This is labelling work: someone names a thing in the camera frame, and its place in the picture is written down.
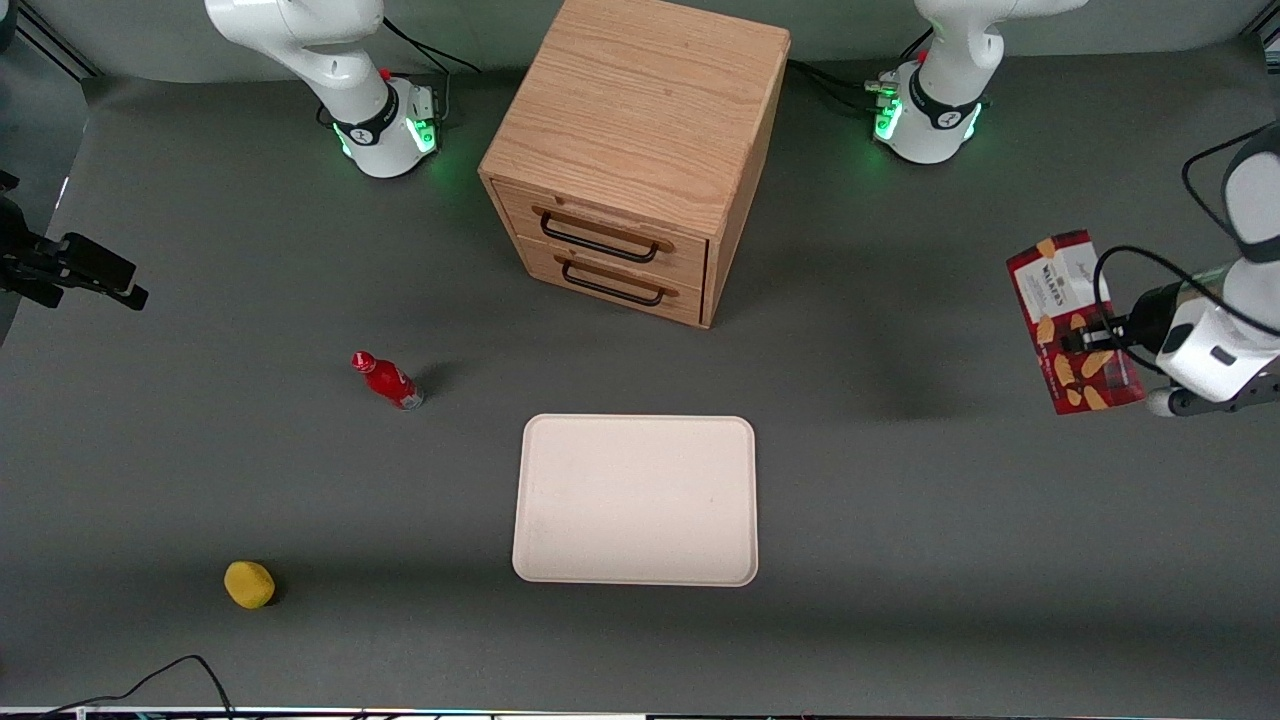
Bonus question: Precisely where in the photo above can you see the beige rectangular tray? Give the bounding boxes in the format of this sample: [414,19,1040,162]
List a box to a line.
[512,414,759,587]

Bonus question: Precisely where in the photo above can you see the black frame rail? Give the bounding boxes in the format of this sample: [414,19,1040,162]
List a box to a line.
[14,5,104,81]

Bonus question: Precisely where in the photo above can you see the black right base cables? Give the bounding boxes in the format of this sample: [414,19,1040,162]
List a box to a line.
[318,16,482,129]

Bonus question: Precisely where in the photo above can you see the short black drawer handle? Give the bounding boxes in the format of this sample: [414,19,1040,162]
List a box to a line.
[559,256,677,308]

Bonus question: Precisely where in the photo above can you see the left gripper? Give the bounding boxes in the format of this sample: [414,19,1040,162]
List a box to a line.
[1061,282,1280,404]

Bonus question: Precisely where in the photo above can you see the long black drawer handle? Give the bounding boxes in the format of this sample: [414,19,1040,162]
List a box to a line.
[539,206,674,265]

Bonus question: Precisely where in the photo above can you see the red tartan cookie box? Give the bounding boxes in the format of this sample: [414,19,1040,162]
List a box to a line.
[1006,230,1149,416]

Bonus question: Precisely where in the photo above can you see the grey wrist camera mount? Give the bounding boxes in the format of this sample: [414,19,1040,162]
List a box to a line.
[1146,372,1280,419]

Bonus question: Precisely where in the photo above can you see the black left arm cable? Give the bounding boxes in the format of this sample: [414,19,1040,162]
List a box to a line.
[1094,124,1280,377]

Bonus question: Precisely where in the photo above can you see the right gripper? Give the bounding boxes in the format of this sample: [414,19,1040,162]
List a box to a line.
[0,195,150,311]

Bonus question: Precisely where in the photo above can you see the wooden drawer with notch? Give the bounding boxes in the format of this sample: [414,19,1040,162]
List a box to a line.
[492,180,710,293]

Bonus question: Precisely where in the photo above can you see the thin black table cable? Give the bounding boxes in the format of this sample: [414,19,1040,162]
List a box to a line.
[38,655,237,720]

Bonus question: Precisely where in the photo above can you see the black left base cables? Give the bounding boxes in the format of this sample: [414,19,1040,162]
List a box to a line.
[786,28,937,117]

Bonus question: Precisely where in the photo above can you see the wooden two-drawer cabinet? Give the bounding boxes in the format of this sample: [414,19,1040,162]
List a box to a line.
[478,0,792,330]

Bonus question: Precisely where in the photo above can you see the small red bottle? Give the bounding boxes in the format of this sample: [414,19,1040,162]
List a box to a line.
[351,351,425,411]

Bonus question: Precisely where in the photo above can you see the plain wooden drawer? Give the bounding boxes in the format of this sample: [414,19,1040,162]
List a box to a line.
[519,236,705,327]

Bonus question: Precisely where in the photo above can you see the yellow lemon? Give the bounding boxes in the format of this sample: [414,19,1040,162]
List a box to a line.
[224,561,277,610]

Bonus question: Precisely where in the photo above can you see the black base cables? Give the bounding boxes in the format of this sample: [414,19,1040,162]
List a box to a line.
[318,16,482,129]
[786,28,937,117]

